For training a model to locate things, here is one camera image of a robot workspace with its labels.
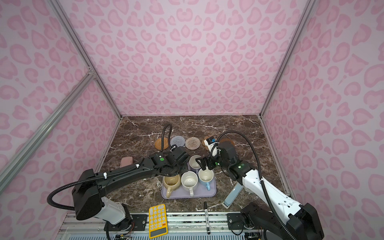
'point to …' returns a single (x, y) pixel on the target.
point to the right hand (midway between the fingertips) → (203, 155)
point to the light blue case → (233, 195)
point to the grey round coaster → (178, 140)
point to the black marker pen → (208, 228)
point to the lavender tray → (199, 191)
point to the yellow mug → (171, 183)
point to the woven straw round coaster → (158, 143)
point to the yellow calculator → (158, 225)
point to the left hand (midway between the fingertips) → (188, 165)
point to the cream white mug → (189, 181)
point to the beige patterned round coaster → (192, 143)
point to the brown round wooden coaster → (227, 140)
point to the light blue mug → (205, 177)
